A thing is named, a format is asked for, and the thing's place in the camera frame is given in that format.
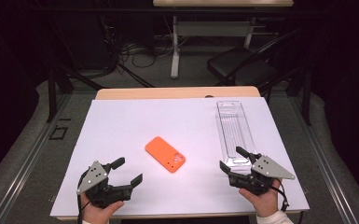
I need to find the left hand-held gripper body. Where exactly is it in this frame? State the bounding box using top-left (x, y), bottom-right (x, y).
top-left (76, 160), bottom-right (134, 209)

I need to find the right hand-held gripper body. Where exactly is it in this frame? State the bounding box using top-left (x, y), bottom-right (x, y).
top-left (228, 152), bottom-right (296, 196)

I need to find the clear plastic packaging box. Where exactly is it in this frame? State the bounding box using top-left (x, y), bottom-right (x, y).
top-left (215, 100), bottom-right (258, 167)

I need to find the orange phone case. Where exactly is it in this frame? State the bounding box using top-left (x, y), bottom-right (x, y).
top-left (145, 135), bottom-right (186, 174)

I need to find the person's left hand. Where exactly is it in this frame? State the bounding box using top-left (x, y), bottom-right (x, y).
top-left (81, 200), bottom-right (125, 224)

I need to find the person's right hand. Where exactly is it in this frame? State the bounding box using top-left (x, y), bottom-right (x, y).
top-left (238, 179), bottom-right (283, 218)

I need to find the white board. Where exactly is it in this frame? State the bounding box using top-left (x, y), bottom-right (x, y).
top-left (49, 96), bottom-right (311, 217)

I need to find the wooden table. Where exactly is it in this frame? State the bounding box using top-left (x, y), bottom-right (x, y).
top-left (55, 86), bottom-right (304, 222)

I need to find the black folding chair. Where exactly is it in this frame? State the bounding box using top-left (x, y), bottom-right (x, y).
top-left (207, 29), bottom-right (302, 94)

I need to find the black metal stand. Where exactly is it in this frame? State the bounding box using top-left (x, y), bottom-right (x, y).
top-left (46, 62), bottom-right (106, 123)

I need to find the desk with white legs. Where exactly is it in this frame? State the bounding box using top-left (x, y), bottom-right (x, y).
top-left (153, 0), bottom-right (295, 79)

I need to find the left hand-held gripper cable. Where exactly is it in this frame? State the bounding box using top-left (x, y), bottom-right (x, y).
top-left (76, 174), bottom-right (91, 224)

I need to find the hand-held gripper cable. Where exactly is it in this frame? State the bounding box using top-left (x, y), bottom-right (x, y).
top-left (76, 174), bottom-right (91, 224)
top-left (271, 178), bottom-right (290, 213)

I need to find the right hand-held gripper cable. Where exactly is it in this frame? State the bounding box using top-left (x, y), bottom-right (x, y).
top-left (271, 178), bottom-right (290, 213)

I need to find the bundle of floor cables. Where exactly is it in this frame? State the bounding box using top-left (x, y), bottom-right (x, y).
top-left (117, 36), bottom-right (175, 69)

